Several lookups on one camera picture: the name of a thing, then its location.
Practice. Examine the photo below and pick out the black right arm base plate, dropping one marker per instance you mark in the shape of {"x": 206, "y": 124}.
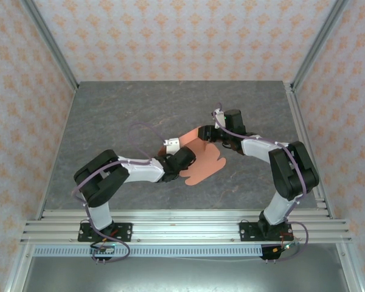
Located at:
{"x": 246, "y": 231}

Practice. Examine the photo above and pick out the grey metal sheet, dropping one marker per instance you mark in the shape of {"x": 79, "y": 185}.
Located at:
{"x": 182, "y": 273}

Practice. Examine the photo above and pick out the aluminium frame leg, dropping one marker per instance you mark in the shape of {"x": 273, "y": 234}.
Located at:
{"x": 19, "y": 267}
{"x": 349, "y": 267}

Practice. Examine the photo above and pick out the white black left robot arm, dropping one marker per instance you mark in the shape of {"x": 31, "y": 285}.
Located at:
{"x": 143, "y": 173}

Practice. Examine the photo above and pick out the aluminium mounting rail beam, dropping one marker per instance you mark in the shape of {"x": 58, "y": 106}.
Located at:
{"x": 185, "y": 231}

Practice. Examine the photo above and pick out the pink paper box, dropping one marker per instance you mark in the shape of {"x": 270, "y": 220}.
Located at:
{"x": 207, "y": 170}

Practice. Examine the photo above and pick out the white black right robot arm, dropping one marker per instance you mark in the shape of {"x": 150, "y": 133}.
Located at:
{"x": 255, "y": 147}

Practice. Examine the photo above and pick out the aluminium corner post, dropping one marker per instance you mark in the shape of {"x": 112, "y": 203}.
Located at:
{"x": 317, "y": 42}
{"x": 50, "y": 42}

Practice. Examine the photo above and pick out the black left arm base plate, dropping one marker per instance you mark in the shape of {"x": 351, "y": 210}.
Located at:
{"x": 124, "y": 231}

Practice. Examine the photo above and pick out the aluminium side rail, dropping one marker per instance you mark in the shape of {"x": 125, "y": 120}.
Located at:
{"x": 298, "y": 112}

